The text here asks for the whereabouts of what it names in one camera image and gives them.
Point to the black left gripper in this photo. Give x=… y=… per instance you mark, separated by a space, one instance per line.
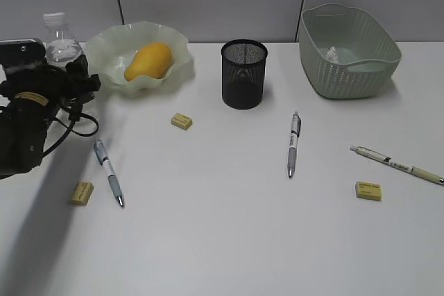
x=34 y=87

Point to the clear water bottle green label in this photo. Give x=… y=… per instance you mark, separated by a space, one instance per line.
x=64 y=52

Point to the blue clip white pen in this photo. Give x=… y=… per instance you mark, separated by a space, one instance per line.
x=104 y=161

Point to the yellow mango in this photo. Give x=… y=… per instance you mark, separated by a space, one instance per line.
x=151 y=60

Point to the waste paper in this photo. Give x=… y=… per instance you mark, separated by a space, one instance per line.
x=332 y=55

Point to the beige grip pen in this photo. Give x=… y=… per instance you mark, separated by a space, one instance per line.
x=383 y=159

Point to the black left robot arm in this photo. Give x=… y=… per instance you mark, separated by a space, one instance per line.
x=23 y=139

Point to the pale green wavy plate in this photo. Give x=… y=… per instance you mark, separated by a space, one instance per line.
x=110 y=53

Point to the left yellow eraser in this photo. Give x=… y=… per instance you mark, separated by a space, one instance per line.
x=81 y=193

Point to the yellow eraser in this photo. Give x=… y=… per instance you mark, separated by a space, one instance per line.
x=368 y=191
x=181 y=121
x=81 y=193

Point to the middle yellow eraser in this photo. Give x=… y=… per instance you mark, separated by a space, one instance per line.
x=181 y=121

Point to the black mesh pen holder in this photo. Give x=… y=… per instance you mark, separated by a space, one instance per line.
x=243 y=73

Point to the grey grip pen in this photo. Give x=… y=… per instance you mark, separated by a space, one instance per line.
x=293 y=144

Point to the green woven plastic basket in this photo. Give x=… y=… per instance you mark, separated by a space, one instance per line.
x=368 y=55

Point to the right yellow eraser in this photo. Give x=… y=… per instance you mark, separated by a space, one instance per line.
x=368 y=191

